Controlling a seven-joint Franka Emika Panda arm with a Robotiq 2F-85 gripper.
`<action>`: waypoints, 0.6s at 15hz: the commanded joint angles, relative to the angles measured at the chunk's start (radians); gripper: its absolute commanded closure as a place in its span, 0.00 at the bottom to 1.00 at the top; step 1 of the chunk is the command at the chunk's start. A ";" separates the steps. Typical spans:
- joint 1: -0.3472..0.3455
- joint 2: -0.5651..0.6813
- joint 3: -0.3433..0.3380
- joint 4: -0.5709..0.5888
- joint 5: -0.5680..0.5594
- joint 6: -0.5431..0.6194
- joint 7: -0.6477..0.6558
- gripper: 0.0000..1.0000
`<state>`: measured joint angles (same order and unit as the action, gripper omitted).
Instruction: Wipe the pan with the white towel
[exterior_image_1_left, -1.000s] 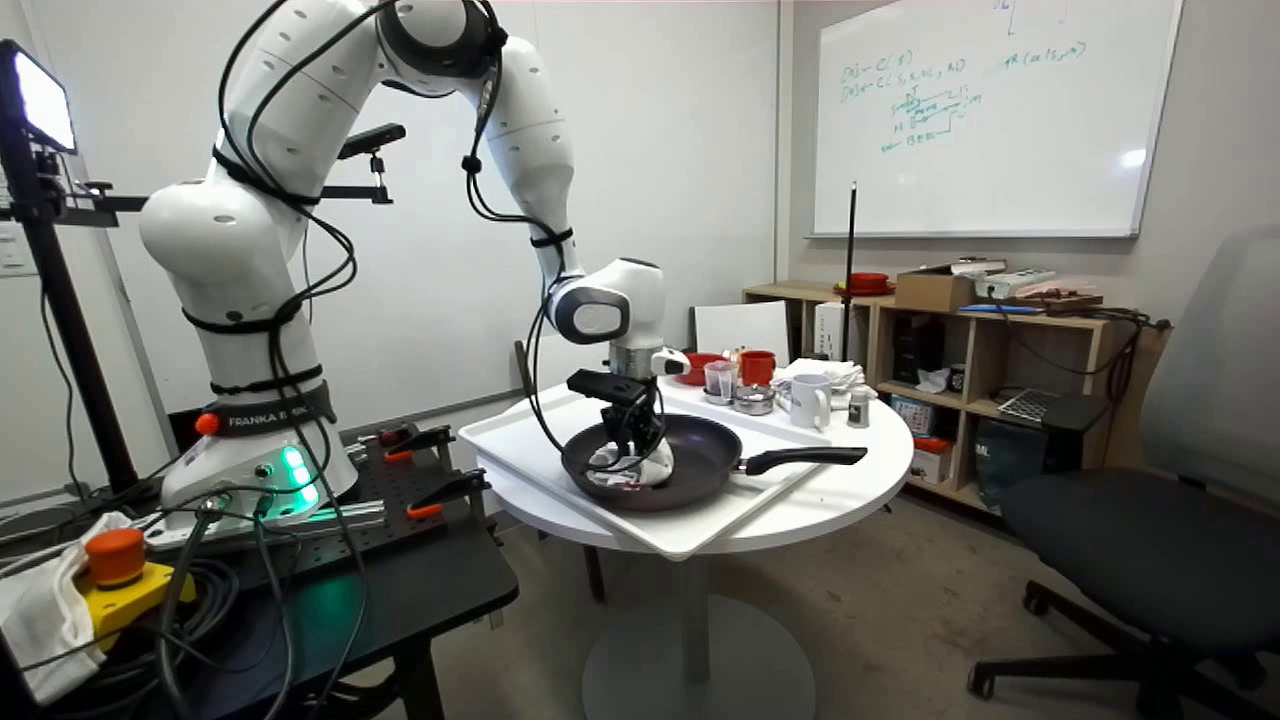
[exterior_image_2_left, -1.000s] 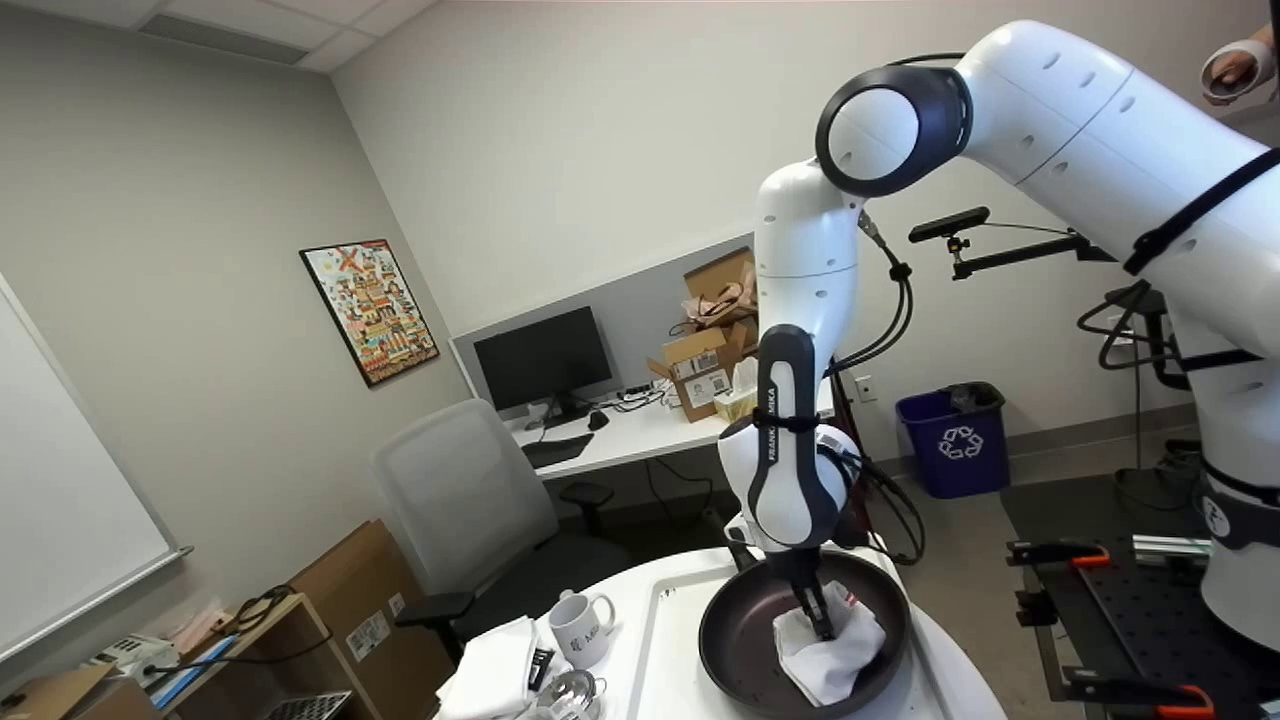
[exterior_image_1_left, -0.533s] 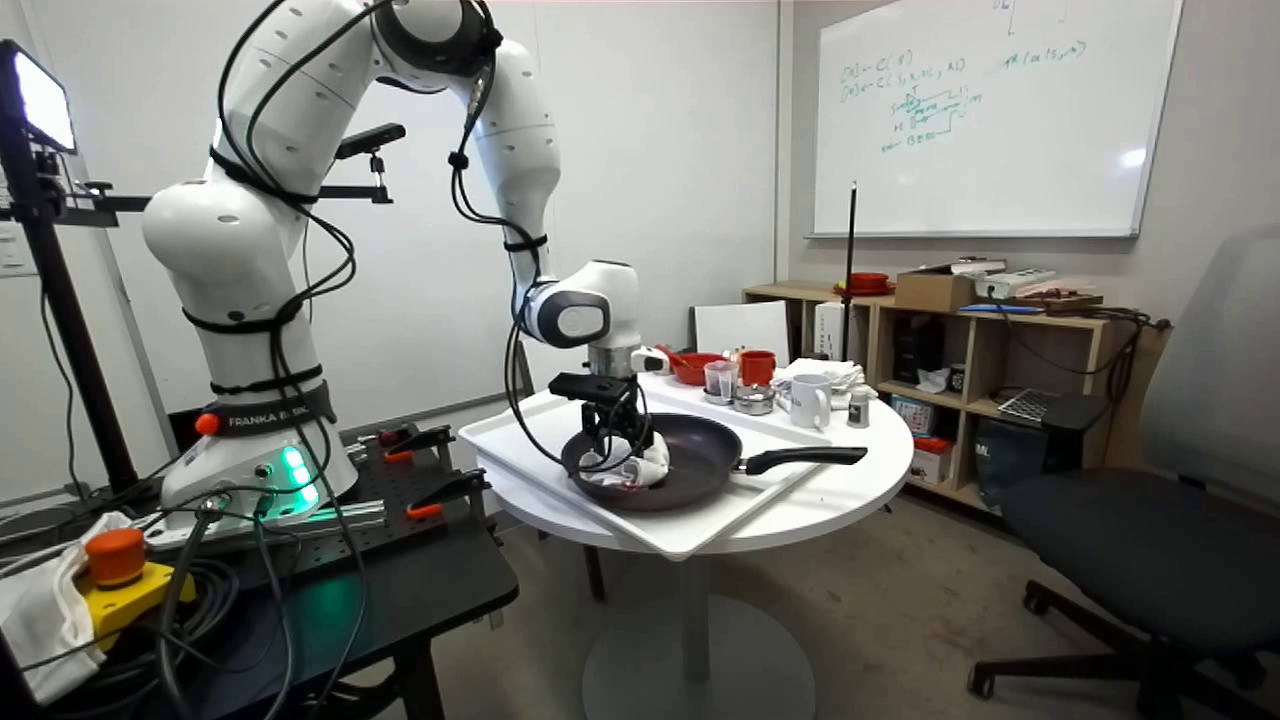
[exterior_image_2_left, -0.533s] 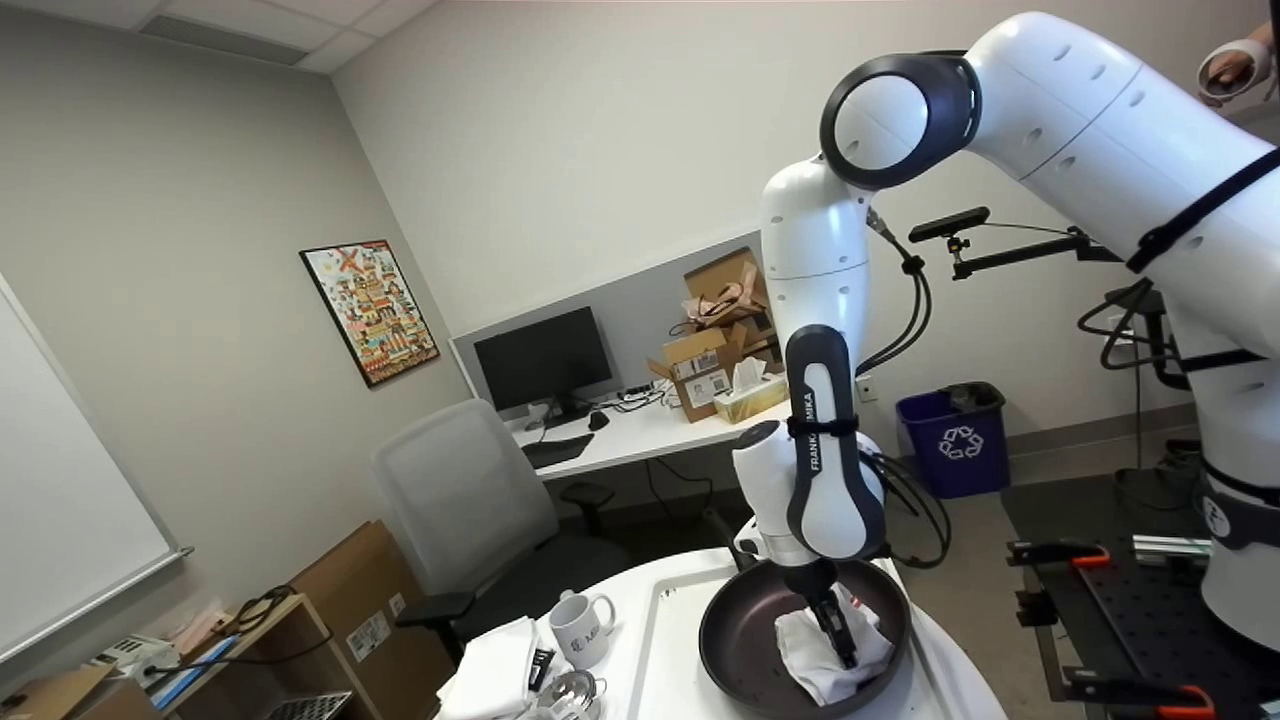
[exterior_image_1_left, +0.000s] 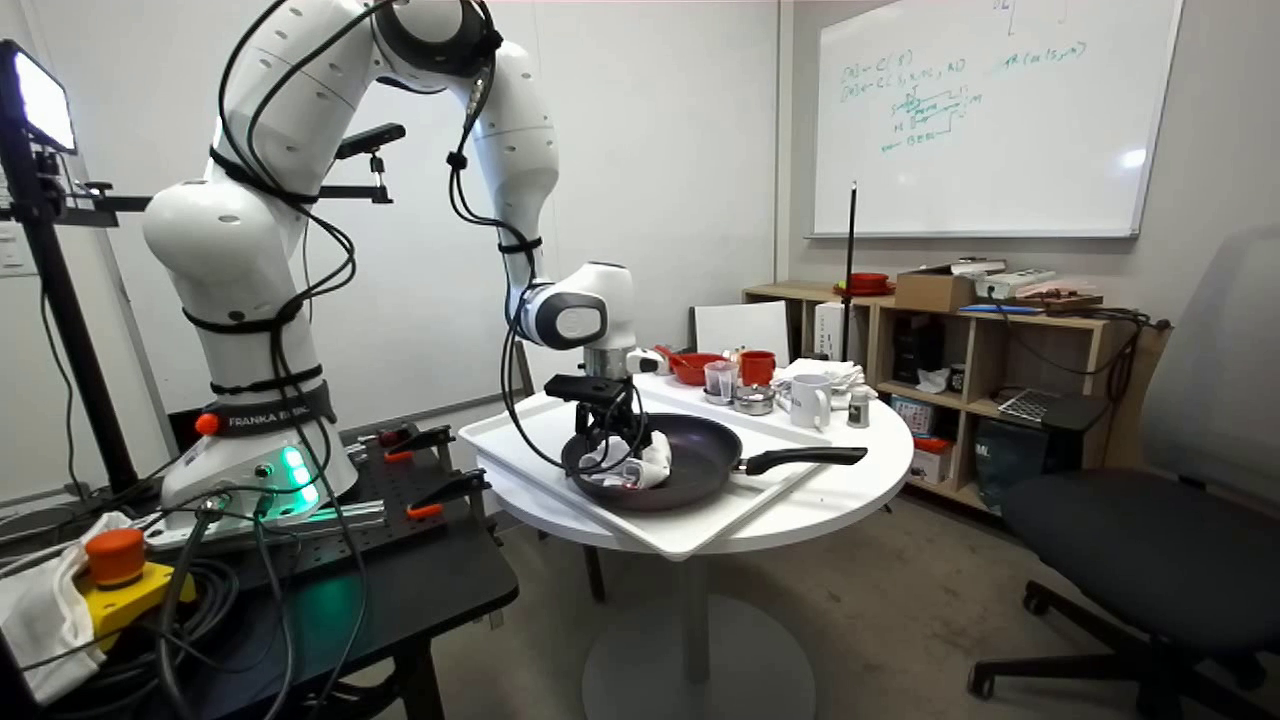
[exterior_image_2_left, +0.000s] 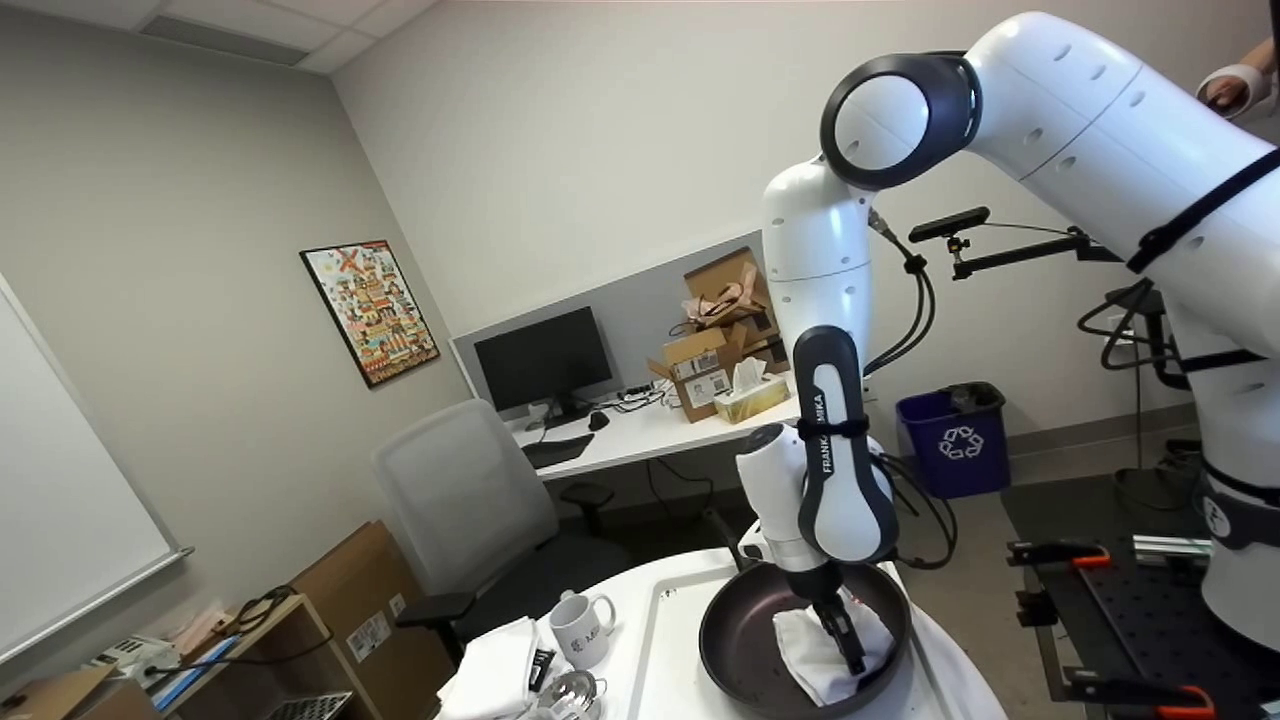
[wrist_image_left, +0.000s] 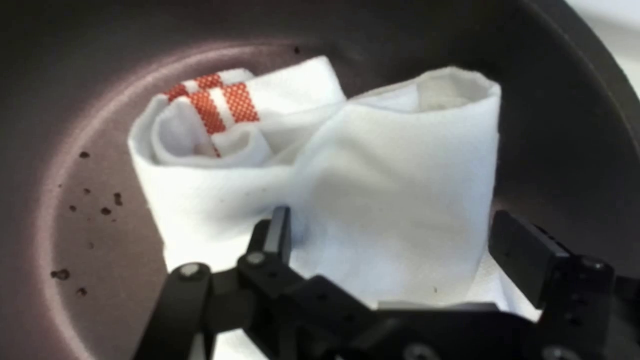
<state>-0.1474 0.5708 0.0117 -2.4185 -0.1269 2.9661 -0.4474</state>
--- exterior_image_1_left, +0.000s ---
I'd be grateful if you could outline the glass jar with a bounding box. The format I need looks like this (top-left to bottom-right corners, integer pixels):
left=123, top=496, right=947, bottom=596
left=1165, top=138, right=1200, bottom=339
left=698, top=355, right=738, bottom=404

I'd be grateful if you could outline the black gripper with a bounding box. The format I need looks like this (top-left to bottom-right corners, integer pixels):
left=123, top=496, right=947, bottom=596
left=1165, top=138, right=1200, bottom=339
left=577, top=387, right=656, bottom=463

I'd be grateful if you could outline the black stereo camera on boom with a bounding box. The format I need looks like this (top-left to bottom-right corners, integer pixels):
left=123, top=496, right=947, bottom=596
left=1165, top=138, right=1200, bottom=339
left=77, top=122, right=411, bottom=216

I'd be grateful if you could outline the black robot table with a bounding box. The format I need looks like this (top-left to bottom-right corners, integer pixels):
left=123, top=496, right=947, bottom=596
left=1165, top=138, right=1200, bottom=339
left=0, top=424, right=525, bottom=720

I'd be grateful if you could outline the red cup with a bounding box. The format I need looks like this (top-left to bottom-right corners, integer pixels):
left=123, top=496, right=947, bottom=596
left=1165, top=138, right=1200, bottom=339
left=735, top=350, right=778, bottom=393

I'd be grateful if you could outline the round white table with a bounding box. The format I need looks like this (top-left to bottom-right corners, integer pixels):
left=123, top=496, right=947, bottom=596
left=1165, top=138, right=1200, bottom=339
left=475, top=365, right=921, bottom=720

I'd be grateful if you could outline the dark frying pan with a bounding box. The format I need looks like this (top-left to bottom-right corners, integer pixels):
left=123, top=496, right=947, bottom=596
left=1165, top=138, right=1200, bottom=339
left=555, top=409, right=870, bottom=521

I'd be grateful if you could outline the red bowl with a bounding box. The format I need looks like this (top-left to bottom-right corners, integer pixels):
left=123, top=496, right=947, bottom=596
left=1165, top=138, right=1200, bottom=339
left=656, top=346, right=732, bottom=393

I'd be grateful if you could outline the whiteboard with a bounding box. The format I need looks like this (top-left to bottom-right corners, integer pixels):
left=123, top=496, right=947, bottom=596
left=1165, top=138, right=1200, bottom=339
left=806, top=0, right=1191, bottom=247

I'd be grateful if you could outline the stack of books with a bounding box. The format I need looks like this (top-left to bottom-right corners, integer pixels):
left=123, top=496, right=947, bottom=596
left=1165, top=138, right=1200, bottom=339
left=972, top=259, right=1106, bottom=319

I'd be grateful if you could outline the cardboard box on shelf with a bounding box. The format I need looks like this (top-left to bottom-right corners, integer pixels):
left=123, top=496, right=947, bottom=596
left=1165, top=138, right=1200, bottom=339
left=893, top=270, right=979, bottom=317

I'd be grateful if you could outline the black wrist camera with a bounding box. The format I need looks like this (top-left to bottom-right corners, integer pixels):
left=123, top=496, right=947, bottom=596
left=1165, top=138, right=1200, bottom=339
left=539, top=375, right=633, bottom=404

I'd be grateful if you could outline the dark laptop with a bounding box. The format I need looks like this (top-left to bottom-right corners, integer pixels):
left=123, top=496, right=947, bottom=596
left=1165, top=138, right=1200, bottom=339
left=994, top=384, right=1111, bottom=437

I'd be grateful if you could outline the black pole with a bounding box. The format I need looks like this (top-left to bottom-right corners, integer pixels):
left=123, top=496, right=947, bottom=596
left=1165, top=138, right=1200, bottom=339
left=841, top=183, right=862, bottom=372

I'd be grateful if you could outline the black tripod stand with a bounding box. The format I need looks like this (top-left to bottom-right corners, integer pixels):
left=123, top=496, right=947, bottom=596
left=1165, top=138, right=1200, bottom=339
left=0, top=131, right=146, bottom=502

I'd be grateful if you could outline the black cable bundle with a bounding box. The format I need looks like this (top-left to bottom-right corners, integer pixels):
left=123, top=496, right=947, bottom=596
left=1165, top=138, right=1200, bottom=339
left=136, top=492, right=376, bottom=720

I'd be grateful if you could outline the orange emergency stop button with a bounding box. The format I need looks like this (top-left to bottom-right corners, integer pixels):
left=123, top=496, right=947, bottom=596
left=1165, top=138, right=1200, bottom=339
left=73, top=521, right=179, bottom=644

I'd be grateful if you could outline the white mug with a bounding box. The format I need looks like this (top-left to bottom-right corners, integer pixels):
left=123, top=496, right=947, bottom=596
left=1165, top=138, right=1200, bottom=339
left=776, top=372, right=834, bottom=431

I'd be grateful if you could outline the office chair grey back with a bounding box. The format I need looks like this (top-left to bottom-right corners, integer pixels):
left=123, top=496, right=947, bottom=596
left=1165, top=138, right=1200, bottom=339
left=969, top=225, right=1280, bottom=720

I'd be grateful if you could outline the white rag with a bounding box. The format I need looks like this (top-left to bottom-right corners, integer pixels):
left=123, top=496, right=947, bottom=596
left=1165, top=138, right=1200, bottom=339
left=0, top=512, right=136, bottom=708

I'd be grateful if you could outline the black bin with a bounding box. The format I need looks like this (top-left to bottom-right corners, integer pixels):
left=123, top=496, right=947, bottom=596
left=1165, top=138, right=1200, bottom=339
left=972, top=416, right=1055, bottom=503

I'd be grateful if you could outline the wooden shelf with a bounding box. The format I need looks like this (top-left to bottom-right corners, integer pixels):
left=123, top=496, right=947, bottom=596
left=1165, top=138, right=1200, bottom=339
left=738, top=280, right=1170, bottom=518

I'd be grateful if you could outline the red white box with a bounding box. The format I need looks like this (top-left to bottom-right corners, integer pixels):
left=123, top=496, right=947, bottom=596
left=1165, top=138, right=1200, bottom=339
left=912, top=437, right=954, bottom=487

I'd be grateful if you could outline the LED light panel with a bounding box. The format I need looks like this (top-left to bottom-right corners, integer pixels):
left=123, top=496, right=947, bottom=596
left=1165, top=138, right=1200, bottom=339
left=0, top=37, right=79, bottom=157

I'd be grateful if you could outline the orange handled clamp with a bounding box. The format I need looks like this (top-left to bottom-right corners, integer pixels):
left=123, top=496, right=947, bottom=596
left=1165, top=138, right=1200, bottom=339
left=401, top=471, right=492, bottom=529
left=376, top=422, right=454, bottom=467

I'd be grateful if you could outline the white folded cloth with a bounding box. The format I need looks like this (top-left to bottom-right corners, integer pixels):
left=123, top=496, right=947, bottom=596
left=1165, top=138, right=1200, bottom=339
left=776, top=355, right=870, bottom=401

